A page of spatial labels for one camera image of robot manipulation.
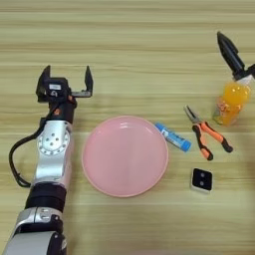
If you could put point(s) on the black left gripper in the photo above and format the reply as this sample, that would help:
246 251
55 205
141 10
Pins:
63 101

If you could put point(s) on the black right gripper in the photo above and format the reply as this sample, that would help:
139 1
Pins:
249 72

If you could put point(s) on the orange juice bottle white cap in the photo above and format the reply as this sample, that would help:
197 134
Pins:
232 99

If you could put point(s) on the blue tube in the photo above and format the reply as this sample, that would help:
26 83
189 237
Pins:
172 136

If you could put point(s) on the left gripper labelled black box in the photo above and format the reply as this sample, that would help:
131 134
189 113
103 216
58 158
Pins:
57 87

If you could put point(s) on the pink round plate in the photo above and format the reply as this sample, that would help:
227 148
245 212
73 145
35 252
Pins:
124 156

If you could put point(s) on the small black square white-based device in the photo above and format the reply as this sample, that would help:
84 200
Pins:
202 179

